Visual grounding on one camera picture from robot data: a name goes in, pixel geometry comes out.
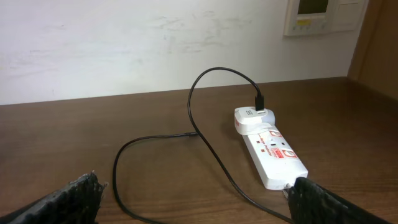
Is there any white power strip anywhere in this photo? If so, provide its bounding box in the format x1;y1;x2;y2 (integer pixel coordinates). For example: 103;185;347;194
243;126;308;190

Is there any white USB charger plug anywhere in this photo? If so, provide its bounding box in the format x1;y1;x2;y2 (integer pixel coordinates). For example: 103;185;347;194
234;107;275;136

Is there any brown wooden side panel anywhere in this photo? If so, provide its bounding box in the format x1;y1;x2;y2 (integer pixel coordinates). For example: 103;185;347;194
348;0;397;100

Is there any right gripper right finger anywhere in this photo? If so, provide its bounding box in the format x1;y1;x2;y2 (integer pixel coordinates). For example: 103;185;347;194
287;177;389;224

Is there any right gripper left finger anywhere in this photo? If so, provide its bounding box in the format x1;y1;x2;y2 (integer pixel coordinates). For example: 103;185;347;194
1;172;107;224

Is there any black charging cable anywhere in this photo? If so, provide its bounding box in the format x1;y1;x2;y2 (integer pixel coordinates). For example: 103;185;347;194
112;67;295;224

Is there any white wall control panel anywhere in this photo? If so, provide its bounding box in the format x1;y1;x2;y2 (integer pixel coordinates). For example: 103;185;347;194
284;0;367;36

